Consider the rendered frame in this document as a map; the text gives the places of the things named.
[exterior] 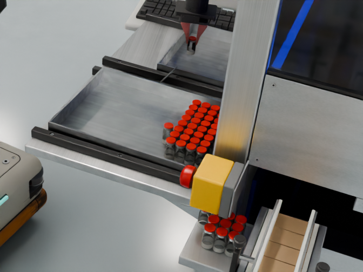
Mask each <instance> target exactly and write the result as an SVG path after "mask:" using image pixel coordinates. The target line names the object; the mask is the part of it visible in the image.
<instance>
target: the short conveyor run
mask: <svg viewBox="0 0 363 272"><path fill-rule="evenodd" d="M281 204H282V200H281V199H279V200H278V199H277V201H276V203H275V206H274V209H273V210H272V209H269V210H268V208H266V207H261V209H260V212H259V214H258V217H257V219H256V222H255V224H254V226H253V229H252V232H251V235H250V237H249V239H248V242H247V244H246V237H245V236H243V235H235V237H234V238H233V245H234V246H235V249H234V252H233V255H232V261H231V265H230V270H229V272H329V271H330V266H329V265H328V264H327V263H325V262H319V258H320V254H321V250H322V246H323V243H324V239H325V235H326V232H327V227H326V226H323V225H321V226H319V224H316V223H315V219H316V217H317V213H318V212H316V211H315V210H312V212H311V216H310V219H309V222H306V221H303V220H299V219H296V218H294V217H291V216H287V215H284V214H281V213H279V211H280V208H281ZM314 223H315V224H314ZM245 246H246V247H245ZM244 247H245V249H244V252H243V254H241V250H242V248H244ZM239 260H240V261H239Z"/></svg>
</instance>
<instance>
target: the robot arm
mask: <svg viewBox="0 0 363 272"><path fill-rule="evenodd" d="M216 14H217V6H216V5H213V4H209V0H185V1H180V0H177V3H176V8H175V11H174V15H175V16H177V15H178V16H179V21H180V23H181V26H182V28H183V30H184V33H185V37H186V43H187V44H188V41H189V33H190V23H193V24H199V26H198V32H197V38H196V45H197V43H198V41H199V38H200V36H201V35H202V34H203V32H204V31H205V29H206V28H207V25H208V20H209V19H211V20H213V21H216Z"/></svg>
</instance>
